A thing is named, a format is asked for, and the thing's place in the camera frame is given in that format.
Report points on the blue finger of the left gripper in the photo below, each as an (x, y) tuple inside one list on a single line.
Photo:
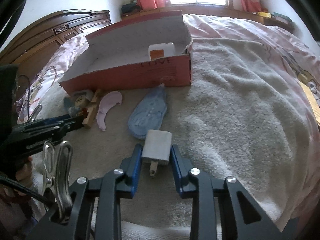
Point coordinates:
[(71, 124), (48, 121)]

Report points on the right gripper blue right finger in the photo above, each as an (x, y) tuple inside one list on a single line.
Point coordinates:
[(222, 206)]

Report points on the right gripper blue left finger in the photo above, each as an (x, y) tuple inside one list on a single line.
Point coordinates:
[(96, 205)]

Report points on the small red toy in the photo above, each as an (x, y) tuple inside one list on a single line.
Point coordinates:
[(83, 112)]

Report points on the round wooden chess piece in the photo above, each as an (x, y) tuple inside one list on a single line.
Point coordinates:
[(80, 101)]

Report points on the pale pink curved piece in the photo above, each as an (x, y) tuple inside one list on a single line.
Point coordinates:
[(106, 103)]

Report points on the white USB wall charger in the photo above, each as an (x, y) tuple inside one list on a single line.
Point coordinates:
[(156, 149)]

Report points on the blue correction tape dispenser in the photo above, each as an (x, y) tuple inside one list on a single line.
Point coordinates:
[(149, 113)]

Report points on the white jar orange label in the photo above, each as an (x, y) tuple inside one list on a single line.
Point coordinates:
[(161, 50)]

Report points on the person's left hand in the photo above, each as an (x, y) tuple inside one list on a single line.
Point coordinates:
[(16, 210)]

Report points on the wooden puzzle piece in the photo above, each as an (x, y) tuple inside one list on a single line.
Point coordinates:
[(92, 109)]

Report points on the white curved plastic piece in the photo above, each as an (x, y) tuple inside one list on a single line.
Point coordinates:
[(87, 93)]

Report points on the pink checked bed quilt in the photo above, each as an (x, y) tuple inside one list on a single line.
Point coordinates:
[(302, 61)]

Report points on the dark wooden headboard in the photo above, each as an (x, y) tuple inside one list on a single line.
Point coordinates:
[(32, 48)]

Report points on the red cardboard shoe box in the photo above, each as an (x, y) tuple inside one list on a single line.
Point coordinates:
[(117, 56)]

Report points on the cream terry towel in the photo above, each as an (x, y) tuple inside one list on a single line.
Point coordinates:
[(245, 115)]

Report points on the dark bag on cabinet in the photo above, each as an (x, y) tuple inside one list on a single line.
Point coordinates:
[(130, 8)]

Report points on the wooden window cabinet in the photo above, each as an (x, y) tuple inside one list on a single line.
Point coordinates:
[(214, 10)]

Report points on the yellow box on cabinet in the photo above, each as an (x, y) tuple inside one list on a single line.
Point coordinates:
[(264, 14)]

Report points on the green book on cabinet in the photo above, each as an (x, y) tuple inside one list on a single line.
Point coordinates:
[(282, 18)]

